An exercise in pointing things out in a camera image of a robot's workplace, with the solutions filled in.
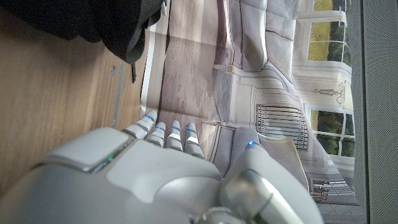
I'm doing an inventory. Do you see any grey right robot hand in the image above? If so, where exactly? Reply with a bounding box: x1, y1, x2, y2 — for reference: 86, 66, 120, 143
0, 109, 324, 224

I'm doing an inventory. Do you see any black backpack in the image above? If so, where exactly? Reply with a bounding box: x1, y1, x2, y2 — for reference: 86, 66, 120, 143
0, 0, 167, 83

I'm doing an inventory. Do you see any printed room backdrop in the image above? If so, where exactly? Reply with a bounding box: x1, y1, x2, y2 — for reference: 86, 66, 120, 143
139, 0, 368, 224

